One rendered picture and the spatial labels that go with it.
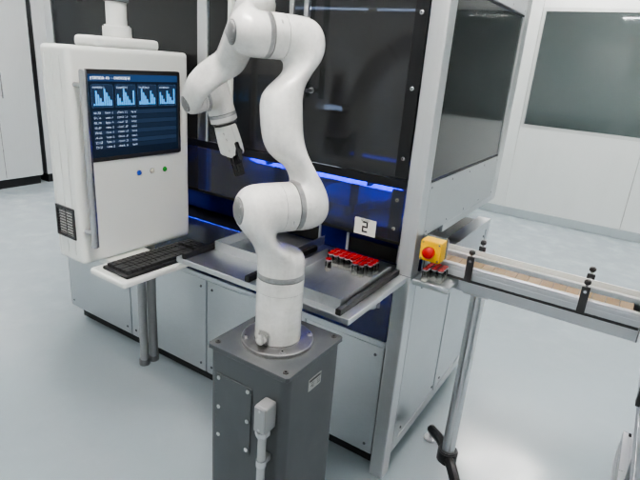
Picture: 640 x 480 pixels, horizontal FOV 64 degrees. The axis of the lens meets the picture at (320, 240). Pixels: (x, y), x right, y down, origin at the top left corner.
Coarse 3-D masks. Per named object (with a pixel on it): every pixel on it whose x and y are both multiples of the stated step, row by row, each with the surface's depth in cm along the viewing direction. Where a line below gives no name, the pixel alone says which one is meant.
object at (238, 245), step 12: (216, 240) 187; (228, 240) 192; (240, 240) 199; (288, 240) 203; (300, 240) 204; (312, 240) 195; (324, 240) 202; (228, 252) 184; (240, 252) 181; (252, 252) 178
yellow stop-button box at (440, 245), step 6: (426, 240) 169; (432, 240) 169; (438, 240) 169; (444, 240) 170; (426, 246) 169; (432, 246) 168; (438, 246) 167; (444, 246) 169; (420, 252) 171; (438, 252) 167; (444, 252) 170; (420, 258) 172; (432, 258) 169; (438, 258) 168; (444, 258) 172
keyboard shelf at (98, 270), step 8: (144, 248) 206; (112, 256) 195; (120, 256) 196; (128, 256) 196; (104, 264) 187; (176, 264) 192; (96, 272) 181; (104, 272) 180; (152, 272) 183; (160, 272) 185; (168, 272) 188; (112, 280) 176; (120, 280) 175; (128, 280) 175; (136, 280) 177; (144, 280) 180
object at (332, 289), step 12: (324, 252) 187; (312, 264) 181; (324, 264) 182; (312, 276) 171; (324, 276) 172; (336, 276) 172; (348, 276) 173; (372, 276) 175; (312, 288) 162; (324, 288) 163; (336, 288) 164; (348, 288) 164; (360, 288) 158; (312, 300) 154; (324, 300) 152; (336, 300) 149
